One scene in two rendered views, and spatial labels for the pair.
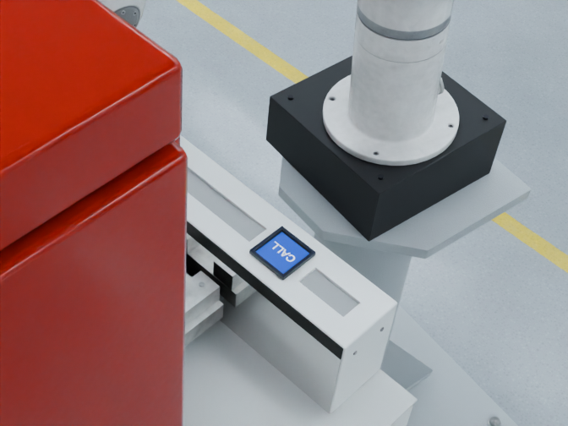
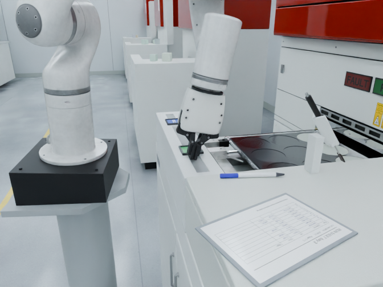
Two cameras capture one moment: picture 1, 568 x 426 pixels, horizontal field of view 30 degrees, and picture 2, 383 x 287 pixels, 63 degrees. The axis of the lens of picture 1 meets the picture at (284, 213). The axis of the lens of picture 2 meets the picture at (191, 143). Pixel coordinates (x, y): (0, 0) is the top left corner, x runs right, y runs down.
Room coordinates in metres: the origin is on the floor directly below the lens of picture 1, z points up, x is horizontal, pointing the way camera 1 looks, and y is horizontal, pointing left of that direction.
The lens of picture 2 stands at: (1.55, 0.68, 1.27)
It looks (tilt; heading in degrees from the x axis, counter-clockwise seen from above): 21 degrees down; 219
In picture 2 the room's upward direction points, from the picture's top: straight up
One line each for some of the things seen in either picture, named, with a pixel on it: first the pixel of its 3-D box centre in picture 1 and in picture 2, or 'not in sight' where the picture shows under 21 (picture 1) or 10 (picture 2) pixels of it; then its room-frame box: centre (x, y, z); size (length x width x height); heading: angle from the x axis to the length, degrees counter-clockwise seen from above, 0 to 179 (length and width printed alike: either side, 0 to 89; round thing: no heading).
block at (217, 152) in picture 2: not in sight; (212, 153); (0.80, 0.17, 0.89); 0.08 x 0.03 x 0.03; 142
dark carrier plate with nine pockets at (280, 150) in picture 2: not in sight; (300, 152); (0.63, 0.38, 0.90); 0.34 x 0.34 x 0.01; 52
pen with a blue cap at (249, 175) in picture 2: not in sight; (252, 175); (1.00, 0.40, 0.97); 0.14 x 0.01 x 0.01; 132
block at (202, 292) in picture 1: (186, 303); (206, 144); (0.75, 0.10, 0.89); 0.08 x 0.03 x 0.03; 142
